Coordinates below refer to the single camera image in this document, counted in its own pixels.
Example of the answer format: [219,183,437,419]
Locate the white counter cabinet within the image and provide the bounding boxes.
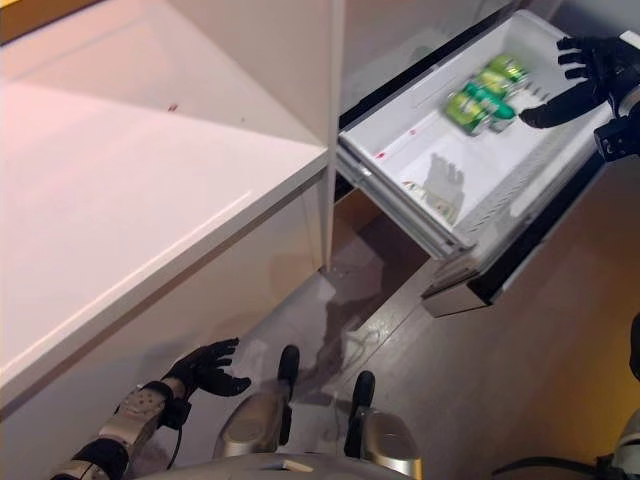
[0,0,347,454]

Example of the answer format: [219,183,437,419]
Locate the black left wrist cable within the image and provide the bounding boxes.
[167,427,187,472]

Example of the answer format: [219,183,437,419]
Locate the black framed orange window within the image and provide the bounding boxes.
[0,0,101,46]

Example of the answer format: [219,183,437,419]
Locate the grey robot torso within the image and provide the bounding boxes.
[164,451,425,480]

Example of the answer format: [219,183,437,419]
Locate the silver left robot leg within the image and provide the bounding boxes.
[221,344,302,460]

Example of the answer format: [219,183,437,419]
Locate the silver robot leg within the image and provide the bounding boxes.
[343,370,417,467]
[221,344,302,460]

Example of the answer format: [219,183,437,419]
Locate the green drink can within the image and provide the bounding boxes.
[486,53,532,85]
[468,66,522,100]
[443,91,495,137]
[456,81,517,134]

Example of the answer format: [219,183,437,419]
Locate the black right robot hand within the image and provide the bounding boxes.
[518,34,640,130]

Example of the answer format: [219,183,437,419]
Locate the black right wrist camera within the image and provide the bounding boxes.
[593,116,640,162]

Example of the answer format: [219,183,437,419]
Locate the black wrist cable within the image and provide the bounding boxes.
[492,451,622,480]
[167,427,187,472]

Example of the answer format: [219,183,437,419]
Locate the steel fridge drawer front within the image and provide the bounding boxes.
[421,144,640,320]

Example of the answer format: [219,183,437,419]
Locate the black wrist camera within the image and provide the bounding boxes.
[158,398,194,432]
[593,116,640,162]

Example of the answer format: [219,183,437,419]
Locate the stainless steel fridge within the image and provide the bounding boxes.
[339,0,576,129]

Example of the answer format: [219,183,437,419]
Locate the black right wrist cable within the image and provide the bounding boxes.
[492,451,622,480]

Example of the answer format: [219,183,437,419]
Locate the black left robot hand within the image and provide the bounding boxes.
[166,338,252,399]

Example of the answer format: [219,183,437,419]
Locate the silver right robot leg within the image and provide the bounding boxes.
[343,370,417,467]

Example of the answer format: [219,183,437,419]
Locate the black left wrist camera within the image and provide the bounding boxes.
[158,398,194,432]

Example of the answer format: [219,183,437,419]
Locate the white fridge drawer bin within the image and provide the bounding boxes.
[336,9,619,262]

